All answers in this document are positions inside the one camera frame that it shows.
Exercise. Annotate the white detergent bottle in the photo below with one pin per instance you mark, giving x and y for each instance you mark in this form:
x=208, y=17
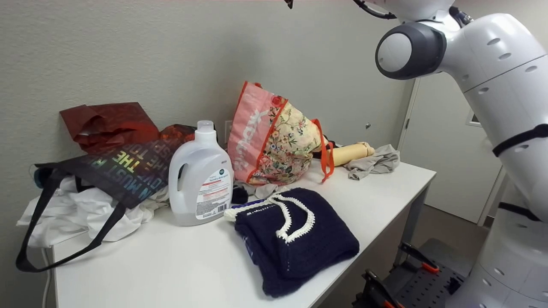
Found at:
x=199, y=181

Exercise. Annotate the grey crumpled cloth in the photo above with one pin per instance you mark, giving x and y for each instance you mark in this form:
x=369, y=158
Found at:
x=374, y=163

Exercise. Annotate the beige rolled cloth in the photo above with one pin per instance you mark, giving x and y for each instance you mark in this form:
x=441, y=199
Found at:
x=353, y=154

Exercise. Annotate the white door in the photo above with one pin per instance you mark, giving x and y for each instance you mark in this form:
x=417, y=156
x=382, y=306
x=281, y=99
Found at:
x=446, y=159

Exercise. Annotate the dark red bag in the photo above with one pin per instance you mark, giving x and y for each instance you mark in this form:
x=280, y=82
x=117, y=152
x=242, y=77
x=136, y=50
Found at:
x=108, y=125

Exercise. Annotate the black tote bag colourful letters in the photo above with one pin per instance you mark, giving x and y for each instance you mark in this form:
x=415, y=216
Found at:
x=126, y=168

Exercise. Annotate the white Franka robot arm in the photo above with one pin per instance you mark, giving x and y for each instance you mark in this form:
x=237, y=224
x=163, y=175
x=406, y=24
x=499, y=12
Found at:
x=502, y=113

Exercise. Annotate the white crumpled cloth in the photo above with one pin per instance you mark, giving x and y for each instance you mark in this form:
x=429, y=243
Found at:
x=74, y=214

